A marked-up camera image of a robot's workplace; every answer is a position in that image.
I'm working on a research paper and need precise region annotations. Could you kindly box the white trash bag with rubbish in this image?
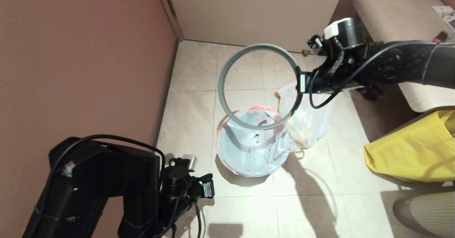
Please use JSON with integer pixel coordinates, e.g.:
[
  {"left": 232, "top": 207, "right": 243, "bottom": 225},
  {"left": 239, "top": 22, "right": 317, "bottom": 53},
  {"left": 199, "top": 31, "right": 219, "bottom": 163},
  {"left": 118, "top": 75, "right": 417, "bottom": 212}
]
[{"left": 275, "top": 83, "right": 334, "bottom": 151}]

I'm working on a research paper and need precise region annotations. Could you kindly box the white red-printed bag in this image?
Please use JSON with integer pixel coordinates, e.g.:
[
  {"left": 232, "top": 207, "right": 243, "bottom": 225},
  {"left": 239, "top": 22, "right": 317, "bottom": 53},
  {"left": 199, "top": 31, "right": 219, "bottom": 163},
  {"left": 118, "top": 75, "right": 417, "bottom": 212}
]
[{"left": 216, "top": 105, "right": 290, "bottom": 178}]

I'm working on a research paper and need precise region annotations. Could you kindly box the grey bin rim ring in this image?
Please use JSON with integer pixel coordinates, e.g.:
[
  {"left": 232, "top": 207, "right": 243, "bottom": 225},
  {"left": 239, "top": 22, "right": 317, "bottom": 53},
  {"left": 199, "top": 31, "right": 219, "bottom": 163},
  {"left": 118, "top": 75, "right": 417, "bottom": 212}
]
[{"left": 218, "top": 43, "right": 303, "bottom": 131}]

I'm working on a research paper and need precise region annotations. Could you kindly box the yellow fabric bag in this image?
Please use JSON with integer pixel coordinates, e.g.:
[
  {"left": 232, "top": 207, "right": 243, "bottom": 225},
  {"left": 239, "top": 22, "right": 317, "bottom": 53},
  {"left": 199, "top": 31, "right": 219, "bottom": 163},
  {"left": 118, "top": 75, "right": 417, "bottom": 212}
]
[{"left": 363, "top": 110, "right": 455, "bottom": 184}]

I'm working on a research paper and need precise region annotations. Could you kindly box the black slipper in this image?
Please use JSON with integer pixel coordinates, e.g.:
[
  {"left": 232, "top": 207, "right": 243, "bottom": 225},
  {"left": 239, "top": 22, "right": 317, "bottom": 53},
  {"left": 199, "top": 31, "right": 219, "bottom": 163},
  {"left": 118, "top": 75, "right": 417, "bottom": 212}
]
[{"left": 359, "top": 85, "right": 383, "bottom": 101}]

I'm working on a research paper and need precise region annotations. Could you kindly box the white door panel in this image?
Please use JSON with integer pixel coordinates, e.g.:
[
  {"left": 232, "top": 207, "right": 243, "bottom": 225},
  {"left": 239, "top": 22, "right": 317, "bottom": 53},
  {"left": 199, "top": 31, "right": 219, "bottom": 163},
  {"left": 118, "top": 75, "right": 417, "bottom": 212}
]
[{"left": 155, "top": 0, "right": 347, "bottom": 55}]

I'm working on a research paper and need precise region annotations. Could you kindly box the beige wood-grain bench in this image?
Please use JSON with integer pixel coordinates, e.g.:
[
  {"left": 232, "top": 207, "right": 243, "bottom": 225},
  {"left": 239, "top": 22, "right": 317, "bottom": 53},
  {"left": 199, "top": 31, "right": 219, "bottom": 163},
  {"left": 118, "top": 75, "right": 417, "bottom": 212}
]
[{"left": 334, "top": 0, "right": 455, "bottom": 112}]

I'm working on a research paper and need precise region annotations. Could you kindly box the dark baseboard strip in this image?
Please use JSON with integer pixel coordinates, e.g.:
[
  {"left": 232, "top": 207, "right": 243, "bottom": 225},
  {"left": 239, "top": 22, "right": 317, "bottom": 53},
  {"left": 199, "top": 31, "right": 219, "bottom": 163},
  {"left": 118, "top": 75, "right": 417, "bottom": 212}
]
[{"left": 151, "top": 39, "right": 180, "bottom": 148}]

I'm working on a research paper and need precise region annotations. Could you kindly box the printed paper card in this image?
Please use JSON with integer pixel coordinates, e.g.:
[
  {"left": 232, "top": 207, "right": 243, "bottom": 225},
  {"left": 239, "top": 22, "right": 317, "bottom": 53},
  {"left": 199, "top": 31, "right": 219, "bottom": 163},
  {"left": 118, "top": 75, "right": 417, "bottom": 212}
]
[{"left": 431, "top": 6, "right": 455, "bottom": 30}]

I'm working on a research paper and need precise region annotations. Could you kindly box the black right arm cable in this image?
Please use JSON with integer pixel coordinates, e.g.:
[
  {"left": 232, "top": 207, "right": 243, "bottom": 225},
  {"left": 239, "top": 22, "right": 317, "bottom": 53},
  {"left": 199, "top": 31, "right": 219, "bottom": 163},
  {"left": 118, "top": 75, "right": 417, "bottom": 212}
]
[{"left": 309, "top": 41, "right": 438, "bottom": 109}]

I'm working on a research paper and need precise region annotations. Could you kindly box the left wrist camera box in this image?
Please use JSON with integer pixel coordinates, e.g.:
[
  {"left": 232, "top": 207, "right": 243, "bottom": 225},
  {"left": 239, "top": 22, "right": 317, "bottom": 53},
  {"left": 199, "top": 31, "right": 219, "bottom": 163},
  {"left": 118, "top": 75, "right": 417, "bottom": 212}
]
[{"left": 181, "top": 154, "right": 198, "bottom": 171}]

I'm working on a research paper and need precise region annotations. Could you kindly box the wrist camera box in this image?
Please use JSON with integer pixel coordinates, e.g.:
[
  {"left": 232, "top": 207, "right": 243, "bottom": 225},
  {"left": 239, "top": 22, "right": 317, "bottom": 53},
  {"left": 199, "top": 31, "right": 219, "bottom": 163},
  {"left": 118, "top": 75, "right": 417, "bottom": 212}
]
[
  {"left": 307, "top": 35, "right": 325, "bottom": 51},
  {"left": 181, "top": 154, "right": 198, "bottom": 171}
]

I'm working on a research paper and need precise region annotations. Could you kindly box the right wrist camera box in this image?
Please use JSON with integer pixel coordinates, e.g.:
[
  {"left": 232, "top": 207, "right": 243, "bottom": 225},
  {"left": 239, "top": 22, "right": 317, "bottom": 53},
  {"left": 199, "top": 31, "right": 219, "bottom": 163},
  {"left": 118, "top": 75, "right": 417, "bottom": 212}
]
[{"left": 307, "top": 35, "right": 325, "bottom": 51}]

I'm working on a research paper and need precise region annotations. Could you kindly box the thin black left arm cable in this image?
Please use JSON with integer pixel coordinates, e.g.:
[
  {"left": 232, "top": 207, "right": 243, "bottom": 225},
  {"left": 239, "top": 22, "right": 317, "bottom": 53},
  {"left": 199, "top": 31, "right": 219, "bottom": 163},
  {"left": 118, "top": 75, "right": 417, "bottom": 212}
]
[{"left": 46, "top": 134, "right": 166, "bottom": 181}]

